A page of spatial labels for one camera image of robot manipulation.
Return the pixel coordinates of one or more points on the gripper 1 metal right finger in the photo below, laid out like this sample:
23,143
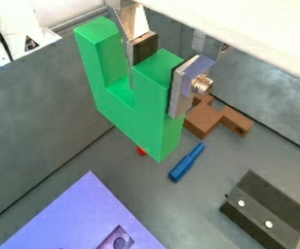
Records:
190,75

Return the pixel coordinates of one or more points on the green U-shaped block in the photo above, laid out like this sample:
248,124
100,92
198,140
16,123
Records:
131,95

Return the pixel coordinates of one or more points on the gripper 1 metal left finger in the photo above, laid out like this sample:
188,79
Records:
140,40

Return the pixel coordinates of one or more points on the brown cross-shaped block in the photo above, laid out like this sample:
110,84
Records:
203,118

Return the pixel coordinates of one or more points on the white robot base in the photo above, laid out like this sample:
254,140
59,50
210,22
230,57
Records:
21,35

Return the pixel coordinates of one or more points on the red peg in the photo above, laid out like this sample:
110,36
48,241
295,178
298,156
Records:
140,151

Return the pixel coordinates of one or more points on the purple block board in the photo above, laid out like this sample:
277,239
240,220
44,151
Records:
85,218

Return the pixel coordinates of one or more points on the blue peg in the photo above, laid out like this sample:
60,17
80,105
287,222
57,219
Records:
184,163

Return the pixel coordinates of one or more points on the black angle bracket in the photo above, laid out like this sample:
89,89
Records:
265,212

